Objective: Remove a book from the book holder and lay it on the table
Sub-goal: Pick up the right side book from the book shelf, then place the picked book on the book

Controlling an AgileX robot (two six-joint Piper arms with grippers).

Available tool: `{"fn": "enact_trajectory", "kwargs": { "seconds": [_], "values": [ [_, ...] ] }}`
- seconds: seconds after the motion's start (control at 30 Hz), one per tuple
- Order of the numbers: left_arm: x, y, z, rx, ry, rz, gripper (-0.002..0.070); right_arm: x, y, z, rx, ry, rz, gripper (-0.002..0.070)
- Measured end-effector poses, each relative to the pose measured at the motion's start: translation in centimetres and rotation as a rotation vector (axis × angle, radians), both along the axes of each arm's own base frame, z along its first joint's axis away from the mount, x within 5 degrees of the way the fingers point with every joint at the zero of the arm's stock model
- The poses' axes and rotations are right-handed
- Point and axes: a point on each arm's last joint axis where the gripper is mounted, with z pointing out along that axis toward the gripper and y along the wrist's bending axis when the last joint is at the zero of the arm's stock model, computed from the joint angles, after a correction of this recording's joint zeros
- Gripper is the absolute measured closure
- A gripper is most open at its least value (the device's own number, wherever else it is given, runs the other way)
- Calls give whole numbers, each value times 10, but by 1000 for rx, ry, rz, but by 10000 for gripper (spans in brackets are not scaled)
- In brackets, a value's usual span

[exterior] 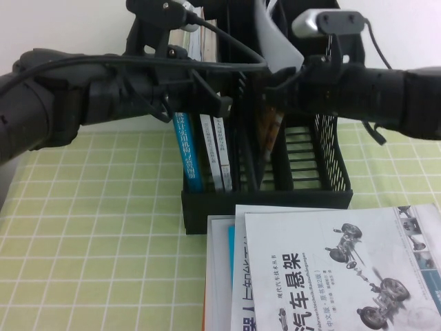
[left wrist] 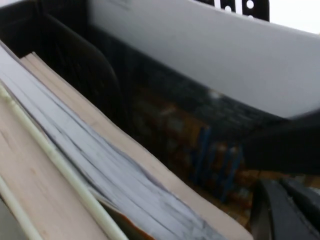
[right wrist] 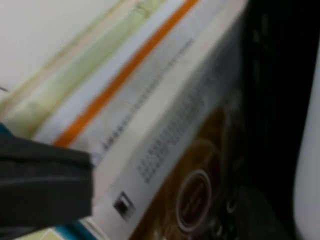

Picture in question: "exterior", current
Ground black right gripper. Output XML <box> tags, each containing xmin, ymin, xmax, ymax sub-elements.
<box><xmin>263</xmin><ymin>54</ymin><xmax>349</xmax><ymax>115</ymax></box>

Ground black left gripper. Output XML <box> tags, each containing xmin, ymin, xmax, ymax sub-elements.
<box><xmin>150</xmin><ymin>61</ymin><xmax>232</xmax><ymax>117</ymax></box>

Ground thin robot brochure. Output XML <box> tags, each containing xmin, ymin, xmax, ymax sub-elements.
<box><xmin>253</xmin><ymin>0</ymin><xmax>306</xmax><ymax>173</ymax></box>

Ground white book black spine logo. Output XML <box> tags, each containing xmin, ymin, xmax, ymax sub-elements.
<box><xmin>203</xmin><ymin>19</ymin><xmax>234</xmax><ymax>192</ymax></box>

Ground white book orange spine mark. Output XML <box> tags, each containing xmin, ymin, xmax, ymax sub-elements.
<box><xmin>185</xmin><ymin>6</ymin><xmax>225</xmax><ymax>192</ymax></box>

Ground blue spine hardcover book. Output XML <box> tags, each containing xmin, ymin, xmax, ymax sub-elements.
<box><xmin>168</xmin><ymin>30</ymin><xmax>204</xmax><ymax>192</ymax></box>

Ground black plastic book holder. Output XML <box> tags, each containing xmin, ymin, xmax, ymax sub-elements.
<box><xmin>172</xmin><ymin>0</ymin><xmax>354</xmax><ymax>236</ymax></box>

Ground cyan cover book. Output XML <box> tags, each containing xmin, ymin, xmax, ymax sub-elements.
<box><xmin>227</xmin><ymin>225</ymin><xmax>236</xmax><ymax>298</ymax></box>

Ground white car suspension book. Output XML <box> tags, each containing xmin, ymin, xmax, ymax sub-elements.
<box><xmin>243</xmin><ymin>203</ymin><xmax>441</xmax><ymax>331</ymax></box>

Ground grey cover book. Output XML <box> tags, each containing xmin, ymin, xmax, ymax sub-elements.
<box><xmin>202</xmin><ymin>215</ymin><xmax>238</xmax><ymax>331</ymax></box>

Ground white book large black characters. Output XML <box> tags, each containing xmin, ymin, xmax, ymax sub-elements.
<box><xmin>229</xmin><ymin>204</ymin><xmax>397</xmax><ymax>331</ymax></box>

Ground green checked tablecloth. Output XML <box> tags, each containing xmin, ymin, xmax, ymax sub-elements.
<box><xmin>0</xmin><ymin>117</ymin><xmax>441</xmax><ymax>331</ymax></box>

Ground black left camera cable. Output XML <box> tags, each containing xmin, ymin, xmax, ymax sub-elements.
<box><xmin>0</xmin><ymin>6</ymin><xmax>271</xmax><ymax>101</ymax></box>

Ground black camera cable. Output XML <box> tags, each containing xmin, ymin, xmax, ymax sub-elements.
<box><xmin>362</xmin><ymin>15</ymin><xmax>394</xmax><ymax>70</ymax></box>
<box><xmin>0</xmin><ymin>6</ymin><xmax>271</xmax><ymax>101</ymax></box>

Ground black right camera bracket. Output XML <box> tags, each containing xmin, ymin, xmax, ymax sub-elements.
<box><xmin>325</xmin><ymin>30</ymin><xmax>363</xmax><ymax>68</ymax></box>

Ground black camera bracket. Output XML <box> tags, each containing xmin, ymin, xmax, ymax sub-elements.
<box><xmin>125</xmin><ymin>15</ymin><xmax>189</xmax><ymax>62</ymax></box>
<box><xmin>325</xmin><ymin>30</ymin><xmax>363</xmax><ymax>68</ymax></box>

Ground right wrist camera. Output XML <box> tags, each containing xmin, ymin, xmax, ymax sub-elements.
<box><xmin>291</xmin><ymin>9</ymin><xmax>367</xmax><ymax>36</ymax></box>

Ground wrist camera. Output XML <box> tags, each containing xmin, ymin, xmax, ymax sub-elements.
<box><xmin>291</xmin><ymin>9</ymin><xmax>367</xmax><ymax>36</ymax></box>
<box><xmin>125</xmin><ymin>0</ymin><xmax>204</xmax><ymax>32</ymax></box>

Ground black right camera cable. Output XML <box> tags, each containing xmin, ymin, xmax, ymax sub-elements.
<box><xmin>362</xmin><ymin>15</ymin><xmax>394</xmax><ymax>70</ymax></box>

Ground black right arm cable loop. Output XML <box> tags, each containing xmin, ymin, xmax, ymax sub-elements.
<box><xmin>364</xmin><ymin>119</ymin><xmax>387</xmax><ymax>146</ymax></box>

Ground black left camera bracket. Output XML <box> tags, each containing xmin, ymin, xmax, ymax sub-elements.
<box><xmin>125</xmin><ymin>15</ymin><xmax>189</xmax><ymax>62</ymax></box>

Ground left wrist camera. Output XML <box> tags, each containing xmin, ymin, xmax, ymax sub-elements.
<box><xmin>125</xmin><ymin>0</ymin><xmax>204</xmax><ymax>32</ymax></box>

